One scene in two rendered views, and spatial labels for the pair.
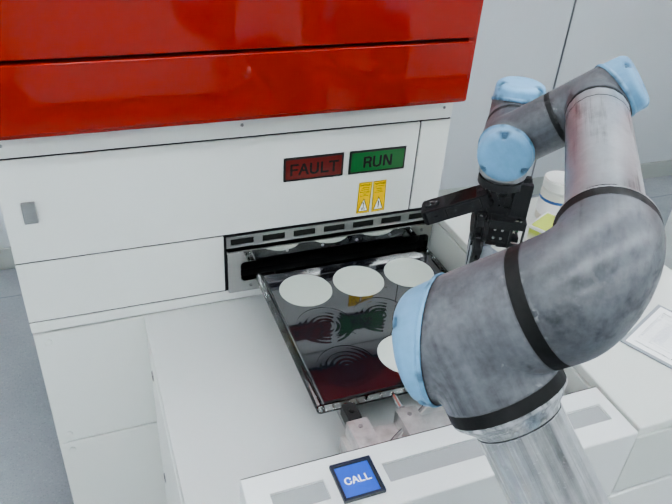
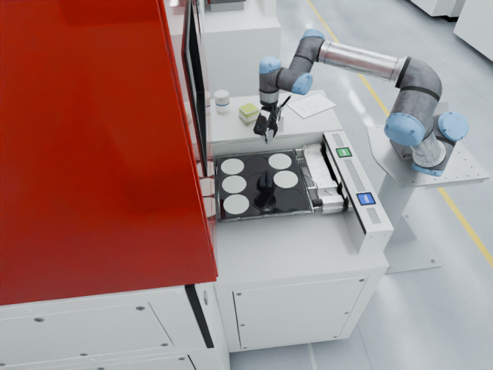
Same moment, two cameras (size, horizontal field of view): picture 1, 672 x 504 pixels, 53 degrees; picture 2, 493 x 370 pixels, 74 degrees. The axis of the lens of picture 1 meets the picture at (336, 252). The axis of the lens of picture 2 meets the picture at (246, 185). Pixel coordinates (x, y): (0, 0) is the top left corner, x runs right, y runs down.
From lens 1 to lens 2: 1.10 m
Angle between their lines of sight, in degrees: 54
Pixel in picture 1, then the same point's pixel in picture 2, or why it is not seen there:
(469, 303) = (427, 107)
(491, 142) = (307, 82)
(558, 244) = (429, 77)
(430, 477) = (363, 180)
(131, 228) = not seen: hidden behind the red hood
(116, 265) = not seen: hidden behind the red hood
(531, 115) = (305, 65)
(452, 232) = (223, 141)
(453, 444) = (348, 172)
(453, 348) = (428, 120)
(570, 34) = not seen: hidden behind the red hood
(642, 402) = (332, 125)
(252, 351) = (253, 238)
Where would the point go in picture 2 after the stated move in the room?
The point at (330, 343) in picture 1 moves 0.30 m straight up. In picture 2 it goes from (275, 201) to (278, 141)
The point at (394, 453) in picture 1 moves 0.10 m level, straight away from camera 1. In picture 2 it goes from (353, 187) to (327, 179)
